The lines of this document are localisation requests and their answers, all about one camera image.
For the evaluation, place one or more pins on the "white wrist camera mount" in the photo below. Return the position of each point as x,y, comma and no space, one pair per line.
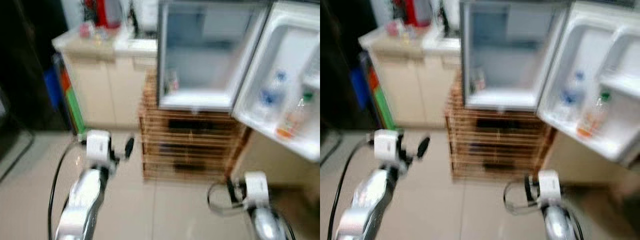
256,189
549,187
386,144
98,145

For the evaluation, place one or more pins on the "pink cup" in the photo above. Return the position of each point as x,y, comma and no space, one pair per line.
87,30
392,28

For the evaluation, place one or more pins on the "beige kitchen cabinet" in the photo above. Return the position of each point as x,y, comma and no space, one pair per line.
415,82
110,85

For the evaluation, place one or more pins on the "white fridge door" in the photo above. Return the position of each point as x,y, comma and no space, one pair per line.
590,50
290,55

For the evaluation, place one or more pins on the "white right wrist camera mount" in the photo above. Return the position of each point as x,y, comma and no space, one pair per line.
256,189
549,187

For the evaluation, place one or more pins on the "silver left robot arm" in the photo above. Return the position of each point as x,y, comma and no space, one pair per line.
367,205
82,205

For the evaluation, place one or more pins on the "black tall appliance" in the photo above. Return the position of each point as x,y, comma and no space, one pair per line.
342,55
25,60

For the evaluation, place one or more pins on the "green cap orange drink bottle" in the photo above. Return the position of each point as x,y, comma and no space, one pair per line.
292,120
592,117

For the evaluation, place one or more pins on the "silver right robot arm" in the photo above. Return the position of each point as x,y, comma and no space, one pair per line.
267,225
560,225

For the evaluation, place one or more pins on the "green flat board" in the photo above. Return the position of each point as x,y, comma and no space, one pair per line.
75,112
384,110

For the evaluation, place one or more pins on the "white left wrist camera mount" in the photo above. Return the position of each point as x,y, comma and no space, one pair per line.
386,144
98,145

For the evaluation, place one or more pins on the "blue cap water bottle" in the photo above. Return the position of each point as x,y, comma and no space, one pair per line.
572,95
271,97

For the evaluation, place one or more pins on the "wooden slatted rack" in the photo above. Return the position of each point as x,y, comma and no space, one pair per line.
495,140
190,140

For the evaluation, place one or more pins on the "blue flat board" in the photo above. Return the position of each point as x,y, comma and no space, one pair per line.
52,87
358,87

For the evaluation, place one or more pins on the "red kitchen appliance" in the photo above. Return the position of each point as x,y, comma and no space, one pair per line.
109,12
416,12

